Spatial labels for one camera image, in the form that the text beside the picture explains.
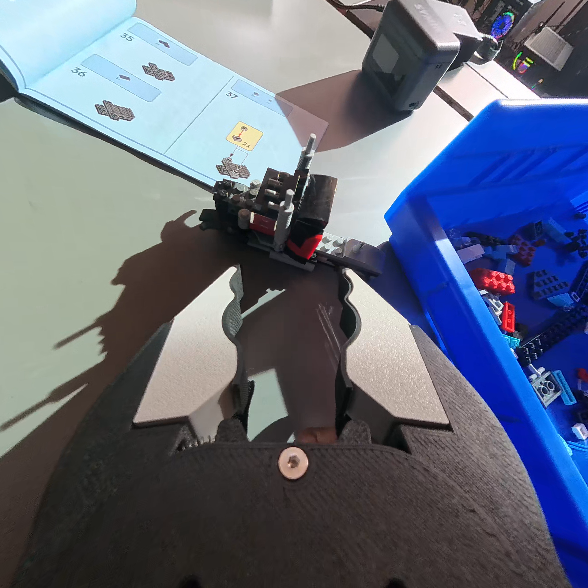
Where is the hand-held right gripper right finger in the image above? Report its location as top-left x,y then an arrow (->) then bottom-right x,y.
334,268 -> 451,445

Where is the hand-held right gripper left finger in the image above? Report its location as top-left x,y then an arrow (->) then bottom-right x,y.
132,264 -> 257,439

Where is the toy brick truck model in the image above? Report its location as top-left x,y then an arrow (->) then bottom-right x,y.
198,133 -> 386,276

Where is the blue plastic bin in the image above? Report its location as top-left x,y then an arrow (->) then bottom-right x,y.
383,99 -> 588,588

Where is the pile of mixed toy bricks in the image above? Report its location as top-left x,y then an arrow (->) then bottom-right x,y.
446,198 -> 588,442

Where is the light blue instruction booklet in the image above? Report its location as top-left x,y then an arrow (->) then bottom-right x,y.
0,0 -> 329,191

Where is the dark grey cube device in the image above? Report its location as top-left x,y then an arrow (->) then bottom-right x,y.
362,0 -> 461,112

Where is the grey flat box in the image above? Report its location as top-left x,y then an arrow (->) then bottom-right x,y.
452,0 -> 483,65

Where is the pale ribbed box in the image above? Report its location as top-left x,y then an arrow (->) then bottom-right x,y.
524,25 -> 575,72

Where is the computer case with coloured fans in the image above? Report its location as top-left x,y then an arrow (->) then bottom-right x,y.
487,0 -> 547,76

